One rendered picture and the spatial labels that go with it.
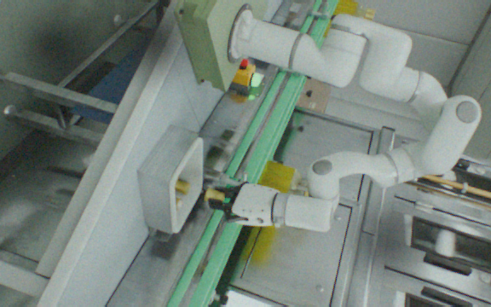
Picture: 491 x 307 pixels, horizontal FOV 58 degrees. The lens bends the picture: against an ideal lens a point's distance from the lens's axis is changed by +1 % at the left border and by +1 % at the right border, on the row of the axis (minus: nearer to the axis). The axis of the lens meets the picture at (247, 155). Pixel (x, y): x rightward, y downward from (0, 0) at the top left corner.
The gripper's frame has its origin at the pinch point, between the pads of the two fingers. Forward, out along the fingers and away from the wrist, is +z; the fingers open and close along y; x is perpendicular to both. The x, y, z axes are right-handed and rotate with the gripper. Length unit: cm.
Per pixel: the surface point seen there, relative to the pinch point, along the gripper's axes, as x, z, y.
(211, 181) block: -6.1, 8.0, 10.8
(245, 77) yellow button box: 3, 11, 51
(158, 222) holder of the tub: -3.5, 14.4, -8.2
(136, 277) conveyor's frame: -12.4, 17.4, -19.7
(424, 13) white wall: -231, -44, 612
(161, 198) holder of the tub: 6.6, 10.4, -8.3
